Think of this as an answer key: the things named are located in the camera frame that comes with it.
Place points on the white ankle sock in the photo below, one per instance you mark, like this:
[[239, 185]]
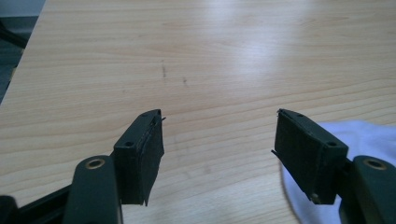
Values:
[[369, 138]]

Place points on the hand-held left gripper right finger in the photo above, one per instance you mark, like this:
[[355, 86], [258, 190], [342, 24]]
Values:
[[306, 155]]

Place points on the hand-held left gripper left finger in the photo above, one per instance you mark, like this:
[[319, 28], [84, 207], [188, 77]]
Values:
[[137, 161]]

